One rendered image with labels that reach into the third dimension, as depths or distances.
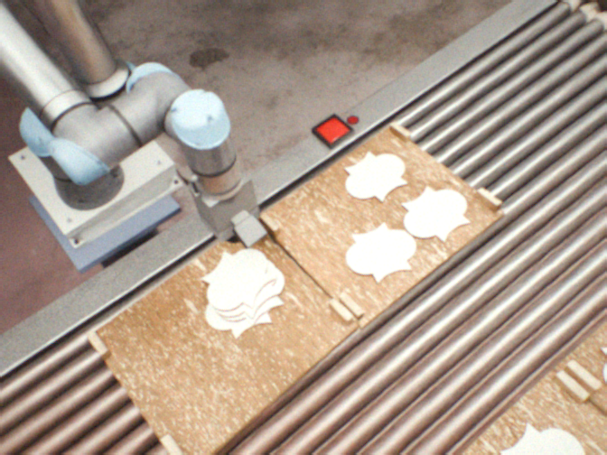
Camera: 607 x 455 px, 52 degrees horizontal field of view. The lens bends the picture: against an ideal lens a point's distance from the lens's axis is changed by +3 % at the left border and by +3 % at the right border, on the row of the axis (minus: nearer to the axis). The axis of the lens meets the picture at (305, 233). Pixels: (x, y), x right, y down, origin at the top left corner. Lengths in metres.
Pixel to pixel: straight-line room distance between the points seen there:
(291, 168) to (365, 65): 1.68
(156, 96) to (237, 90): 2.10
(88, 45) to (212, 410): 0.71
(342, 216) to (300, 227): 0.10
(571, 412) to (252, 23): 2.64
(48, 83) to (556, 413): 0.97
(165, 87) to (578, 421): 0.87
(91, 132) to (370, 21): 2.53
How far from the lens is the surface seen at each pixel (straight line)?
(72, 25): 1.25
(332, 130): 1.52
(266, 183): 1.44
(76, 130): 0.94
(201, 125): 0.86
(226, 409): 1.18
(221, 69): 3.16
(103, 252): 1.49
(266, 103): 2.95
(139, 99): 0.95
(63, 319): 1.38
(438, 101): 1.62
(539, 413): 1.19
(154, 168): 1.49
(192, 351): 1.23
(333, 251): 1.30
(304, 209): 1.36
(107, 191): 1.45
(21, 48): 1.01
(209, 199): 0.98
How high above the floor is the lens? 2.03
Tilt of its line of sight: 56 degrees down
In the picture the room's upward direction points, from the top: 8 degrees counter-clockwise
